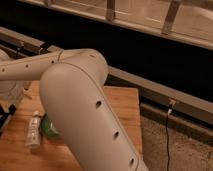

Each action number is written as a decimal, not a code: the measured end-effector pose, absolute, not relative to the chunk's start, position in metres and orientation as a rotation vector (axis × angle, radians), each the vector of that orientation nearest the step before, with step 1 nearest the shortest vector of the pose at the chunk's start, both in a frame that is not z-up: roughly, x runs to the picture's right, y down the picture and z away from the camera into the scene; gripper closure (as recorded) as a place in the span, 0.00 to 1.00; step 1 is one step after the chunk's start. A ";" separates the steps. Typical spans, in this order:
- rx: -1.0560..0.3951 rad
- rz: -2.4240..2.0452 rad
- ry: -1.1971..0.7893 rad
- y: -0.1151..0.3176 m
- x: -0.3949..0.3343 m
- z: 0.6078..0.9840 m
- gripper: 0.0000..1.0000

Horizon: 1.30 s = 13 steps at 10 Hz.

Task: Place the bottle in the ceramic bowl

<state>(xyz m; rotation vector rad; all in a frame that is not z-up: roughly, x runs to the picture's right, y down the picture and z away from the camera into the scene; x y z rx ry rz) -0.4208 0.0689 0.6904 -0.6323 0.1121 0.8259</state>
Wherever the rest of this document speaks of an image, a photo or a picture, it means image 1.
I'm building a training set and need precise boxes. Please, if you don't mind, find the glass window frame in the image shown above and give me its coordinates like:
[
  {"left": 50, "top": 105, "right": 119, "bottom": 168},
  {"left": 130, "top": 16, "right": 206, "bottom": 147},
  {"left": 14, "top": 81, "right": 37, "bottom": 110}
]
[{"left": 19, "top": 0, "right": 213, "bottom": 50}]

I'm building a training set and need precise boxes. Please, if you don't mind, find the black cable with plug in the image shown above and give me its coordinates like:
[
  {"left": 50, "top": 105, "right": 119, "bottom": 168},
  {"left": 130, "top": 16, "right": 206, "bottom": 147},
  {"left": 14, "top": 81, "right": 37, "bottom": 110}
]
[{"left": 165, "top": 103, "right": 174, "bottom": 171}]

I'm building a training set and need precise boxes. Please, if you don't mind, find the black clamp device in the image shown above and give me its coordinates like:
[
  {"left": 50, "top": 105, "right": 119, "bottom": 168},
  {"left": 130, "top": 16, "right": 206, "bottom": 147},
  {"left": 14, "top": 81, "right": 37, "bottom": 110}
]
[{"left": 0, "top": 105, "right": 16, "bottom": 136}]

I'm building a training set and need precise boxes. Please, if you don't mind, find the metal floor rail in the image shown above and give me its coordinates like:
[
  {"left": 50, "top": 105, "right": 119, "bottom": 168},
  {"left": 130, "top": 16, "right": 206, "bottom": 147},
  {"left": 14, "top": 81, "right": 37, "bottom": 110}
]
[{"left": 0, "top": 27, "right": 213, "bottom": 126}]

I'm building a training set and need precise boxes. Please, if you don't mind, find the clear plastic bottle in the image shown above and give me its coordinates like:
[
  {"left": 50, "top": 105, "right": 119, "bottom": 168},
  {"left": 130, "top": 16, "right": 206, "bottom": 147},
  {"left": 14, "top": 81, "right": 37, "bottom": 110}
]
[{"left": 26, "top": 111, "right": 41, "bottom": 149}]

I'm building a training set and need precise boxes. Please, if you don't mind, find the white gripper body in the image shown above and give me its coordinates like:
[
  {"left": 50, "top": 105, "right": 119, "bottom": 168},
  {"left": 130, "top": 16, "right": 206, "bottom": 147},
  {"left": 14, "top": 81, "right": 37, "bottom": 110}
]
[{"left": 0, "top": 81, "right": 24, "bottom": 104}]

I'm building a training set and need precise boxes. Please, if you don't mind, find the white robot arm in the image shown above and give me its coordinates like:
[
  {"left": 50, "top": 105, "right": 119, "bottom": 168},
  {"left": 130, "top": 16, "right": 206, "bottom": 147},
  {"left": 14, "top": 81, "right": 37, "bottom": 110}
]
[{"left": 0, "top": 48, "right": 149, "bottom": 171}]

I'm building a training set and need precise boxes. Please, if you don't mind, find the green ceramic bowl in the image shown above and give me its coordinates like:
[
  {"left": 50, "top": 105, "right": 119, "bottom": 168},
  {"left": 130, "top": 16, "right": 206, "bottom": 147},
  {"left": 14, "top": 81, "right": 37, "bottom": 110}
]
[{"left": 40, "top": 114, "right": 59, "bottom": 139}]

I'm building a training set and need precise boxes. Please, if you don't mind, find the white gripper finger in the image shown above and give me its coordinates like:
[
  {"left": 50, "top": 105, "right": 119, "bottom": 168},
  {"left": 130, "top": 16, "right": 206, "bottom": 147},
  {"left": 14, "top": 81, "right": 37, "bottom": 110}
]
[{"left": 23, "top": 92, "right": 32, "bottom": 100}]

